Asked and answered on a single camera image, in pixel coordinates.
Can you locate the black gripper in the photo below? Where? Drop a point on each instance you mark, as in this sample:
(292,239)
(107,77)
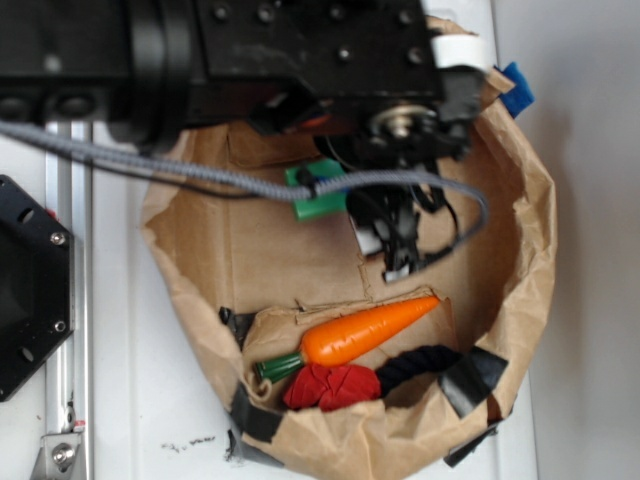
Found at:
(375,84)

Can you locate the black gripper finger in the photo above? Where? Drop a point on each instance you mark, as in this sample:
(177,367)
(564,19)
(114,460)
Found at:
(401,253)

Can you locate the green rectangular block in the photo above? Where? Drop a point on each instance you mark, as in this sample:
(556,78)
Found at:
(314,172)

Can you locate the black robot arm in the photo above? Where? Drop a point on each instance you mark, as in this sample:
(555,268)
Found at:
(116,82)

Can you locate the orange plastic carrot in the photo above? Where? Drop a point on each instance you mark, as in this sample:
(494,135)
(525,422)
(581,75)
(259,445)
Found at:
(342,340)

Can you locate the brown paper bag bin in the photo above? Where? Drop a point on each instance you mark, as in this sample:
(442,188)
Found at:
(247,280)

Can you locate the blue tape right strip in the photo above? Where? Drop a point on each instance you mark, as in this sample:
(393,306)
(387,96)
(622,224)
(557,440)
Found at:
(520,97)

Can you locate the red crumpled cloth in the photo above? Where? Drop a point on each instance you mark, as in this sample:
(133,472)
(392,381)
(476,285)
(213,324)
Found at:
(332,388)

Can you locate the white cutting board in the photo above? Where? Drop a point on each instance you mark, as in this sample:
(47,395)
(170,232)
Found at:
(154,414)

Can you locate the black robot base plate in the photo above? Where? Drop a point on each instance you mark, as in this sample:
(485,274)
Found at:
(35,286)

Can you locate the metal corner bracket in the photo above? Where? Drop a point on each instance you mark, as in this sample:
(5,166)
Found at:
(58,456)

